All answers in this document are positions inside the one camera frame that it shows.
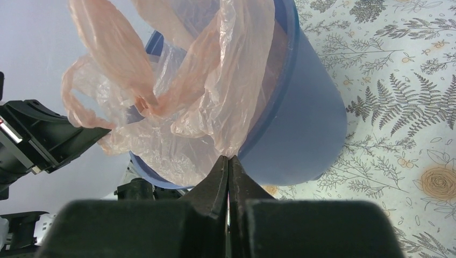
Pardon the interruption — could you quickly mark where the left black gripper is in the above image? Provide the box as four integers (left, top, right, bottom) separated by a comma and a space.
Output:
1, 99, 110, 194

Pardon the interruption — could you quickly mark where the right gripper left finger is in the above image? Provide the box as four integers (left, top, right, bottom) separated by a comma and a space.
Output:
37, 156, 228, 257

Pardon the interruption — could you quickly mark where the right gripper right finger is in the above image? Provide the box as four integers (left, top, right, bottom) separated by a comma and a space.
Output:
227, 157, 403, 257

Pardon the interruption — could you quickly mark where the blue plastic trash bin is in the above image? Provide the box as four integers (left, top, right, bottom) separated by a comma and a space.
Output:
130, 1, 347, 189

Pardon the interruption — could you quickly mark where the pink plastic trash bag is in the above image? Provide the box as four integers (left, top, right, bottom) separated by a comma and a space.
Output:
61, 1, 287, 187

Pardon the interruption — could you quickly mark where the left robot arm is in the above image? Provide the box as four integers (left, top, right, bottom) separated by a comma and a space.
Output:
1, 99, 110, 257

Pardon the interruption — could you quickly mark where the floral patterned table mat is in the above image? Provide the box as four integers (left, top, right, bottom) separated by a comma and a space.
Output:
266, 1, 455, 257

